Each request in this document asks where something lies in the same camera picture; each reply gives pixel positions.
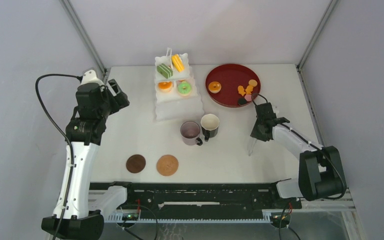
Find metal tongs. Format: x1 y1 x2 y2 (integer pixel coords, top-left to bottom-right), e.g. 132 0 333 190
247 137 257 157

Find red round tray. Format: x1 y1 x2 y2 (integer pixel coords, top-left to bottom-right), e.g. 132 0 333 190
205 64 262 108

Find orange round tart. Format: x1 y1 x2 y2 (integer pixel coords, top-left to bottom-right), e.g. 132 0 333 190
157 81 173 93

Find black mug white inside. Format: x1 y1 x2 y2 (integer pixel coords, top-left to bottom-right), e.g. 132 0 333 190
200 114 220 142

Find green striped cake slice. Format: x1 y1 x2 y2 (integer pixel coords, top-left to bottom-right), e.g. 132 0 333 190
156 63 174 79

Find white tiered dessert stand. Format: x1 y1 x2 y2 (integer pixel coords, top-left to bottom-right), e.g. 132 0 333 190
154 47 204 121

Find green donut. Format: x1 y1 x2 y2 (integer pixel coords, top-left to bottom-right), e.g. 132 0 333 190
177 80 192 96

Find yellow cake slice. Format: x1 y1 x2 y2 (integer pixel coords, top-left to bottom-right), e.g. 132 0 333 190
171 54 185 73

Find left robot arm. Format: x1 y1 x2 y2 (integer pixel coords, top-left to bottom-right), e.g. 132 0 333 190
41 79 130 240

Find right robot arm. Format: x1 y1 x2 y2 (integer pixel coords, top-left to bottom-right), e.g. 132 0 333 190
250 102 348 208

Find pink macaron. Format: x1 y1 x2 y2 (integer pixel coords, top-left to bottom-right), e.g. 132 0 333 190
244 94 253 102

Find black cookie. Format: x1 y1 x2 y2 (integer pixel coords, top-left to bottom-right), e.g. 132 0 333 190
237 97 248 106

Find tan macaron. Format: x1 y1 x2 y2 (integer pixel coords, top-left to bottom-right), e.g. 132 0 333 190
248 79 258 87

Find orange cream cupcake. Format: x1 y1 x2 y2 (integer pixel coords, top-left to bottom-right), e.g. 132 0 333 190
207 81 222 94

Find dark brown coaster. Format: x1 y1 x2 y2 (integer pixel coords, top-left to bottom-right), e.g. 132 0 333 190
125 154 146 174

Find light brown coaster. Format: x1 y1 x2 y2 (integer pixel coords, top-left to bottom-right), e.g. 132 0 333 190
156 154 179 177

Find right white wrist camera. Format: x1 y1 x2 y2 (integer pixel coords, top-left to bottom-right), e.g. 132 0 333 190
272 105 280 115

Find purple mug black handle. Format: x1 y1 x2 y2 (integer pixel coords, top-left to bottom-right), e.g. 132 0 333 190
180 121 203 146

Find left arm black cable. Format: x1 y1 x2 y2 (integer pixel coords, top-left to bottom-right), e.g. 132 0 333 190
34 73 84 240

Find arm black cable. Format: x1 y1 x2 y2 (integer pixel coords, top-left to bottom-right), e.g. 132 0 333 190
250 93 348 201
34 73 84 240

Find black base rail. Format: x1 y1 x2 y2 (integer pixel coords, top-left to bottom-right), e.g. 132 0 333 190
89 181 302 219

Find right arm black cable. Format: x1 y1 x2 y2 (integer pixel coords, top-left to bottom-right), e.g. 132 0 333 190
250 93 348 201

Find white cable duct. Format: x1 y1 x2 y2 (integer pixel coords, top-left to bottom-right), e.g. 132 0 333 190
104 212 273 224

